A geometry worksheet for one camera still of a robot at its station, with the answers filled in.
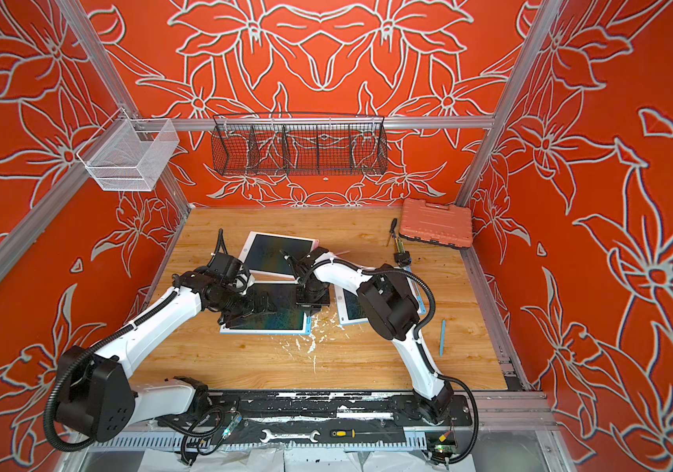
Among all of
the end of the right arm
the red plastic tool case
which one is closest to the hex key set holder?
the red plastic tool case

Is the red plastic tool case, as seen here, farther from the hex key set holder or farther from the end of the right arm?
the end of the right arm

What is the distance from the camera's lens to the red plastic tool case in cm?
106
